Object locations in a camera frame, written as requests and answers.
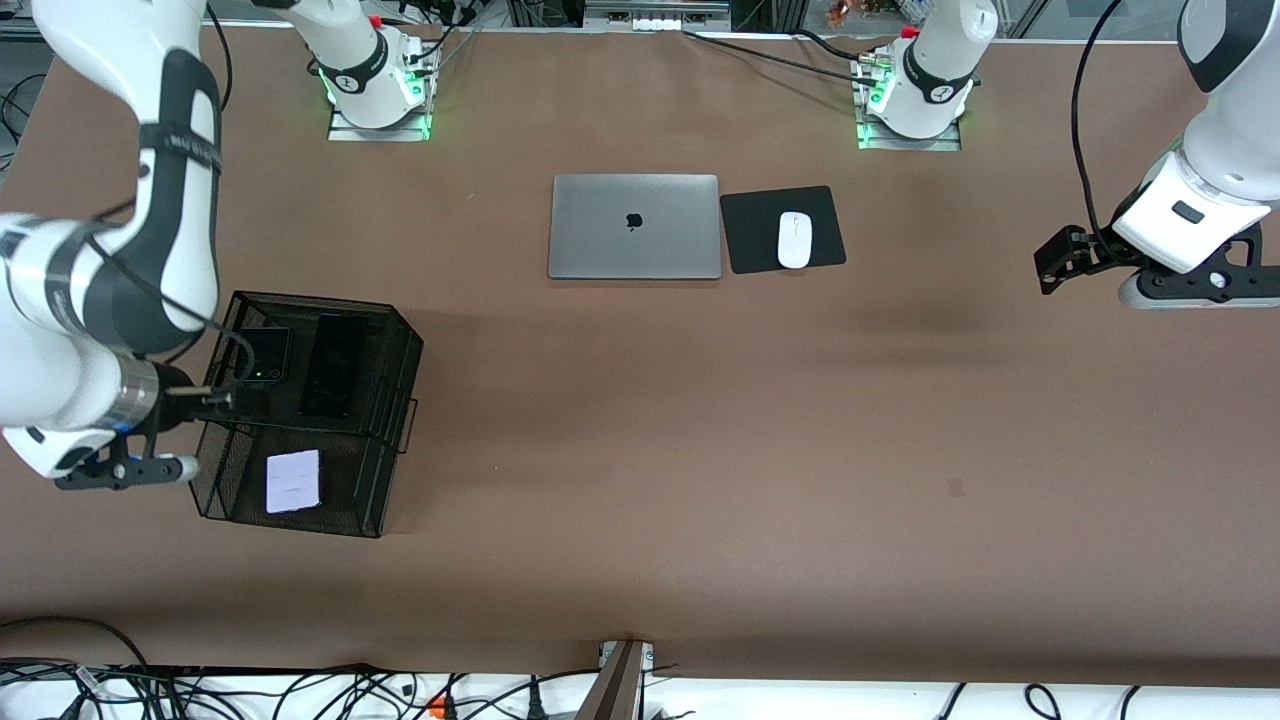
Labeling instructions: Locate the pale pink flip phone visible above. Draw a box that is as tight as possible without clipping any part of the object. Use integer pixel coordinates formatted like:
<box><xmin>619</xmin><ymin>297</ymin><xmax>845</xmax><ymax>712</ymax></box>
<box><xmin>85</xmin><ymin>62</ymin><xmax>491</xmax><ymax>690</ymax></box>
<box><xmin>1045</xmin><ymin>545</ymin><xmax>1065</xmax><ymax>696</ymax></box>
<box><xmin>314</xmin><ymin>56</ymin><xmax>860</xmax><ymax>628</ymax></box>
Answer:
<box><xmin>265</xmin><ymin>449</ymin><xmax>322</xmax><ymax>515</ymax></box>

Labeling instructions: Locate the black two-tier mesh tray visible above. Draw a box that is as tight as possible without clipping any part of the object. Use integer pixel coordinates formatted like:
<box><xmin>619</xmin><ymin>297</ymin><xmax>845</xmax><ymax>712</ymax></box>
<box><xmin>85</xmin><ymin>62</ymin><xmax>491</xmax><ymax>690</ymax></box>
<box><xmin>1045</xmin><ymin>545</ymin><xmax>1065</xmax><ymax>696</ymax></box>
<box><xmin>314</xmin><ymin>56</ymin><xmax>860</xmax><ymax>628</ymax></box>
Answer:
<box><xmin>188</xmin><ymin>290</ymin><xmax>425</xmax><ymax>539</ymax></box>

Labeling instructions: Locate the black mouse pad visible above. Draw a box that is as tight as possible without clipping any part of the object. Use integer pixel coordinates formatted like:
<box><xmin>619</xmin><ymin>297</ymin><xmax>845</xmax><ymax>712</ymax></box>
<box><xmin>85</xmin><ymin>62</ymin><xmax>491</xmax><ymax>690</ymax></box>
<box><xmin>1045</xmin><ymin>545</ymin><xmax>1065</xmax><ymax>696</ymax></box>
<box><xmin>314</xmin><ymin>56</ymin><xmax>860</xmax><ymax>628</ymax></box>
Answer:
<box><xmin>720</xmin><ymin>185</ymin><xmax>848</xmax><ymax>275</ymax></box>

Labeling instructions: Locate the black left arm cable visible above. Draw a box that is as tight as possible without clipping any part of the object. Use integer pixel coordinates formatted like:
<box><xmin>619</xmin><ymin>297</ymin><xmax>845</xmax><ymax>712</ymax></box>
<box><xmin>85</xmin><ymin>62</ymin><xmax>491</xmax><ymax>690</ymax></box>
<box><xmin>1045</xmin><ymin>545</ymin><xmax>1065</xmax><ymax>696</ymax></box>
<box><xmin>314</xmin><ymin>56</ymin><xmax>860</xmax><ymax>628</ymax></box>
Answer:
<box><xmin>1069</xmin><ymin>0</ymin><xmax>1129</xmax><ymax>263</ymax></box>

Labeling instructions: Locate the white power strip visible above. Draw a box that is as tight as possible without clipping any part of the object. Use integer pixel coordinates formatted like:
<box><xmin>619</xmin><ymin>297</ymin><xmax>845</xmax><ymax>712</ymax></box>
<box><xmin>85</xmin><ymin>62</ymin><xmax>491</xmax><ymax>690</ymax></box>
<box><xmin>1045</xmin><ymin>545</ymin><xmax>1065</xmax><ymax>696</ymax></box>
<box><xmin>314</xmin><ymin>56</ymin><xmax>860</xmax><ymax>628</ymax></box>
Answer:
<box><xmin>585</xmin><ymin>3</ymin><xmax>731</xmax><ymax>31</ymax></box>

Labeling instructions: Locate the grey metal camera mount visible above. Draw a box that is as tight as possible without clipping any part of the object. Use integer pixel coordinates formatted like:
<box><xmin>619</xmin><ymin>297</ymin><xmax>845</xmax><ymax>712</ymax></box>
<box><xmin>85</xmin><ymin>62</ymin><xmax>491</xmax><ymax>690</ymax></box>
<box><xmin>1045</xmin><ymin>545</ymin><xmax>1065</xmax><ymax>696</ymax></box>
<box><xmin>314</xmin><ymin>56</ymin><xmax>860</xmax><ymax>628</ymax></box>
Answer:
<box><xmin>575</xmin><ymin>640</ymin><xmax>656</xmax><ymax>720</ymax></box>

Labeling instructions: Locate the black cable on table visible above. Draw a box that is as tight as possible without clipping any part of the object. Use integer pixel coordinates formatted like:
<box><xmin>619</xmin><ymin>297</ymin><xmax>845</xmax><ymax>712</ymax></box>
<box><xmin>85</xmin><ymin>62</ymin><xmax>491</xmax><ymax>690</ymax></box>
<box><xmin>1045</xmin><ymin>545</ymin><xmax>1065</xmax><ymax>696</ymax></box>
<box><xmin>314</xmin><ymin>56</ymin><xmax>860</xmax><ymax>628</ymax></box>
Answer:
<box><xmin>683</xmin><ymin>30</ymin><xmax>881</xmax><ymax>86</ymax></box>

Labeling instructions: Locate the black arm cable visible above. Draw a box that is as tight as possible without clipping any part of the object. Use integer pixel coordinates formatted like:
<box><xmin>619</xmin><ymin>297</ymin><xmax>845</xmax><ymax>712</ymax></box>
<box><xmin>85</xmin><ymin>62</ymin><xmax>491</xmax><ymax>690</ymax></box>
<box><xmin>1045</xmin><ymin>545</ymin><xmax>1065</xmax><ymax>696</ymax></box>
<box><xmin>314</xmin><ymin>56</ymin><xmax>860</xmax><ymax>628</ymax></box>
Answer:
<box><xmin>1069</xmin><ymin>0</ymin><xmax>1129</xmax><ymax>263</ymax></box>
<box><xmin>90</xmin><ymin>200</ymin><xmax>257</xmax><ymax>393</ymax></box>

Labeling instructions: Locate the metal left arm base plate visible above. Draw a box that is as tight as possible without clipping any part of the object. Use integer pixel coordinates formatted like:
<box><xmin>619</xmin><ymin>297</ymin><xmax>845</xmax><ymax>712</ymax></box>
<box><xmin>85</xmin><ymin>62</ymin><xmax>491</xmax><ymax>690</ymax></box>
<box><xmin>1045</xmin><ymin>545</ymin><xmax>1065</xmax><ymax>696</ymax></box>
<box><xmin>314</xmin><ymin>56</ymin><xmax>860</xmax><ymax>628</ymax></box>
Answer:
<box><xmin>858</xmin><ymin>110</ymin><xmax>963</xmax><ymax>153</ymax></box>

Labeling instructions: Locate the black looped floor cable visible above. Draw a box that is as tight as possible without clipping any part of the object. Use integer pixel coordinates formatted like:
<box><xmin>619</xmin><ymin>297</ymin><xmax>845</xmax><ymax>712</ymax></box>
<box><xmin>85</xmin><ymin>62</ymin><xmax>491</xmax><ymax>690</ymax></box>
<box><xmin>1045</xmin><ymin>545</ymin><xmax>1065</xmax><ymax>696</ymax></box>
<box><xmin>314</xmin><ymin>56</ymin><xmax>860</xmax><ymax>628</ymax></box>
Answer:
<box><xmin>0</xmin><ymin>617</ymin><xmax>151</xmax><ymax>673</ymax></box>

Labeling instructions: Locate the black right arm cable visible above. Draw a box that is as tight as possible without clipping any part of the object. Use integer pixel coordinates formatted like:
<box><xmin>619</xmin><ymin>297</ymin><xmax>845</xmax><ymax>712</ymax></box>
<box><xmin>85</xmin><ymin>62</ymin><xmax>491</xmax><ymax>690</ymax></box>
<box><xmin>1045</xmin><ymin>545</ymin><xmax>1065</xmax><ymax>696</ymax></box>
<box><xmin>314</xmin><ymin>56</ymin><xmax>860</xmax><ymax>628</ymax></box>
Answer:
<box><xmin>90</xmin><ymin>200</ymin><xmax>257</xmax><ymax>393</ymax></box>

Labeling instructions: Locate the white computer mouse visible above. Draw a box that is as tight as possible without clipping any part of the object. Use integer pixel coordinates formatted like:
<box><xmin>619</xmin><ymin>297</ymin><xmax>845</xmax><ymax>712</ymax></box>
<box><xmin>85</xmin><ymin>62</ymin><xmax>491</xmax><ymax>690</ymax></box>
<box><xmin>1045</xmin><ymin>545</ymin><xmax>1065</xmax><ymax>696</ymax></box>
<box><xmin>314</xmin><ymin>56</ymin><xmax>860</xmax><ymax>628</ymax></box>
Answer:
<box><xmin>778</xmin><ymin>211</ymin><xmax>813</xmax><ymax>270</ymax></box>

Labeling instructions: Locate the long black smartphone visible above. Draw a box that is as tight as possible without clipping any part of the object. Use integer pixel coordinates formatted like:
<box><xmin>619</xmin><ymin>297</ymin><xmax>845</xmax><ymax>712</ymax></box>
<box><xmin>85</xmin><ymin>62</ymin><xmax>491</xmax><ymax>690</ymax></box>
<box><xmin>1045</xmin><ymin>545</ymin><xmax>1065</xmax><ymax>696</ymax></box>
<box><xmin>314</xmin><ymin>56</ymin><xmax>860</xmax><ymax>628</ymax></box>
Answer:
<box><xmin>298</xmin><ymin>313</ymin><xmax>368</xmax><ymax>420</ymax></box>

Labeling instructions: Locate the small black flip phone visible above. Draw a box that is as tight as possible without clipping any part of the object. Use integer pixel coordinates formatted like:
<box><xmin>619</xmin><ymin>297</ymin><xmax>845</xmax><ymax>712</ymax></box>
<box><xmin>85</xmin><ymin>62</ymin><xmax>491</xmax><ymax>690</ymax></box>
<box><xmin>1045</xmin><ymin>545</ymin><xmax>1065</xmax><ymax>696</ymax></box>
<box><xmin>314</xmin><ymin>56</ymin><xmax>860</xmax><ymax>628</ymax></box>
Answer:
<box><xmin>238</xmin><ymin>326</ymin><xmax>293</xmax><ymax>384</ymax></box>

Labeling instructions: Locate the silver closed laptop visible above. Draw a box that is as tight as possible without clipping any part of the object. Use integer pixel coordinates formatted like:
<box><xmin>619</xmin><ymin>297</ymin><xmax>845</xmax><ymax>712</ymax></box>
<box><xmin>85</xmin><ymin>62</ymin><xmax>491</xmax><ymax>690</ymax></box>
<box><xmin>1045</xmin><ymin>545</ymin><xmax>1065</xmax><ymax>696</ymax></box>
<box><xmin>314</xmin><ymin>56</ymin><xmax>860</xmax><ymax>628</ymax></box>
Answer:
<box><xmin>547</xmin><ymin>174</ymin><xmax>723</xmax><ymax>281</ymax></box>

